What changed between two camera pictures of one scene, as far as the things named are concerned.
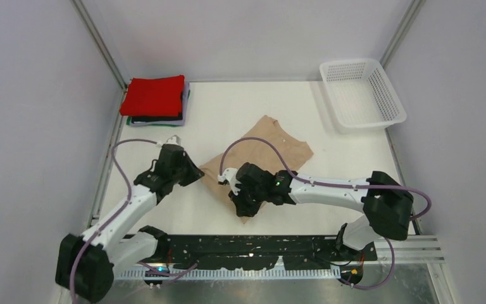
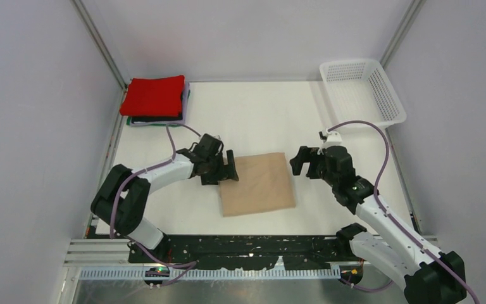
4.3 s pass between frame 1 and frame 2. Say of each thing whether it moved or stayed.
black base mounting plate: stayed
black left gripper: moved
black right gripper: moved
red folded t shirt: stayed
